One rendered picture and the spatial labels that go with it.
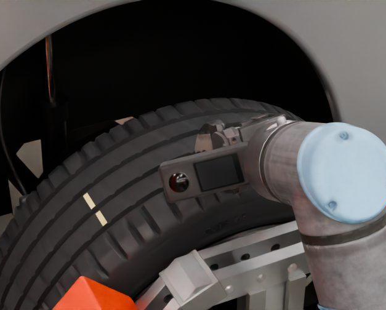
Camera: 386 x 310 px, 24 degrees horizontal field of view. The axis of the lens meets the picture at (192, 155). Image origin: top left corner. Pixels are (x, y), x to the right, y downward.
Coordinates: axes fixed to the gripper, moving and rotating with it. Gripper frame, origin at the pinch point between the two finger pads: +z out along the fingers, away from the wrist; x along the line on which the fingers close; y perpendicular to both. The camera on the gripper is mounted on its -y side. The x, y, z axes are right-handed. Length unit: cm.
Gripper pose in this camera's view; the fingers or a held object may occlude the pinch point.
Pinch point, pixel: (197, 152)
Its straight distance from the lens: 117.4
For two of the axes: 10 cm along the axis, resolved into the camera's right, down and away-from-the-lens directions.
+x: -2.7, -9.5, -1.8
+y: 9.0, -3.1, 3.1
